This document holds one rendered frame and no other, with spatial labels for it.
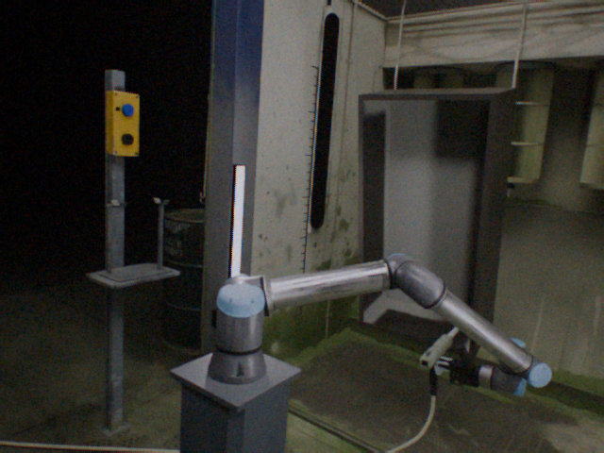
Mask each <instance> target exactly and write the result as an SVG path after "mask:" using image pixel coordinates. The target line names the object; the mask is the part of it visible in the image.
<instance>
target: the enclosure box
mask: <svg viewBox="0 0 604 453"><path fill-rule="evenodd" d="M516 91H517V87H512V88H485V89H399V90H386V91H379V92H369V93H364V94H359V126H358V202H359V264H363V263H368V262H374V261H380V260H386V259H388V258H389V257H390V256H391V255H393V254H404V255H407V256H410V257H411V258H413V259H414V260H415V261H417V262H418V263H420V264H421V265H422V266H424V267H425V268H427V269H428V270H429V271H430V272H431V273H432V274H434V275H435V276H436V277H438V278H439V279H441V280H442V281H443V282H445V283H446V284H447V289H448V290H449V291H450V292H452V293H453V294H454V295H456V296H457V297H458V298H459V299H460V300H461V301H462V302H463V303H464V304H466V305H467V306H468V307H469V308H471V309H472V310H474V311H475V312H476V313H477V314H479V315H480V316H481V317H483V318H484V319H485V320H486V321H488V322H489V323H490V324H493V320H494V310H495V292H496V283H497V274H498V265H499V256H500V246H501V238H502V228H503V219H504V209H505V200H506V192H507V183H508V173H509V164H510V154H511V146H512V128H513V119H514V110H515V100H516ZM359 325H362V326H365V327H370V328H373V329H376V330H379V331H383V332H386V333H389V334H393V335H395V336H398V337H402V338H405V339H408V340H411V341H414V342H417V343H420V344H425V345H429V346H433V344H434V343H435V342H436V341H437V340H438V339H439V338H440V337H441V336H442V335H444V334H446V335H447V334H448V333H449V332H450V331H451V330H452V329H454V328H455V327H454V326H453V325H452V324H450V323H449V322H448V321H446V320H445V319H444V318H443V317H442V316H441V315H440V314H438V313H437V312H436V311H434V310H433V309H430V310H425V309H424V308H422V307H421V306H420V305H418V304H417V303H416V302H414V301H413V300H412V299H410V298H409V297H408V296H407V295H406V294H404V293H403V292H402V291H401V290H399V289H394V290H389V291H386V290H385V291H379V292H373V293H369V294H359ZM459 344H465V346H466V348H467V350H468V352H469V354H470V356H471V358H472V359H473V360H474V359H475V357H476V355H477V353H478V352H479V350H480V348H481V345H480V344H478V343H477V342H476V341H474V340H473V339H472V338H471V337H469V336H468V335H467V334H465V333H464V332H462V331H458V332H457V333H456V334H455V336H454V337H453V344H452V345H451V346H450V347H449V348H448V349H447V350H446V351H447V352H451V353H454V354H457V355H459V353H458V351H457V349H456V348H457V346H458V345H459Z"/></svg>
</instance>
